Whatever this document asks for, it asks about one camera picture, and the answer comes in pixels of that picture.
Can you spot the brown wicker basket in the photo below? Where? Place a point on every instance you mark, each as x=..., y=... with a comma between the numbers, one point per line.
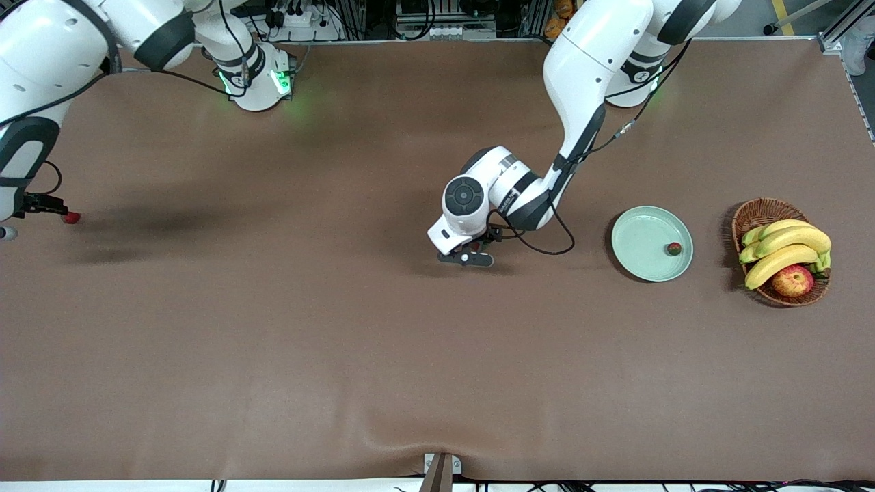
x=759, y=212

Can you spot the bag of orange buns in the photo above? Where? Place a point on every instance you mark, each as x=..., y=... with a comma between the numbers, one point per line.
x=557, y=24

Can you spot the large table cover mat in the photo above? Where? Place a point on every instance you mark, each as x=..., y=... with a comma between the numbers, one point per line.
x=342, y=307

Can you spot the white terminal block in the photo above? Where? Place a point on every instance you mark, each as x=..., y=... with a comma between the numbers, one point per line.
x=458, y=32

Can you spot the red yellow apple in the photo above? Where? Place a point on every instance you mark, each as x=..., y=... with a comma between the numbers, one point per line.
x=793, y=281

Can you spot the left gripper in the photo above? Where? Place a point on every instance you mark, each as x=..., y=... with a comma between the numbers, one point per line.
x=489, y=237

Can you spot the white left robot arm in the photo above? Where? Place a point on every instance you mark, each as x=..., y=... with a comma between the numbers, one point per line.
x=581, y=61

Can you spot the white power strip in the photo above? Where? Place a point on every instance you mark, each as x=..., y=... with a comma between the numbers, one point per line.
x=301, y=20

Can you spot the pale green round plate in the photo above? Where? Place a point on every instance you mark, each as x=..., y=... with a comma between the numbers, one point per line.
x=642, y=246

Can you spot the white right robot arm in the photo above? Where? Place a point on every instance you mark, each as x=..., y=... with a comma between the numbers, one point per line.
x=41, y=55

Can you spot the yellow banana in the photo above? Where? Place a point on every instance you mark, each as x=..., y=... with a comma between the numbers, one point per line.
x=772, y=263
x=800, y=238
x=752, y=234

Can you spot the aluminium frame profile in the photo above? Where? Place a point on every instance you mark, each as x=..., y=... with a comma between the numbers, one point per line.
x=837, y=37

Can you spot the metal table edge clamp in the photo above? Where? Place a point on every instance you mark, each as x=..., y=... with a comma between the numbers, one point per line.
x=441, y=471

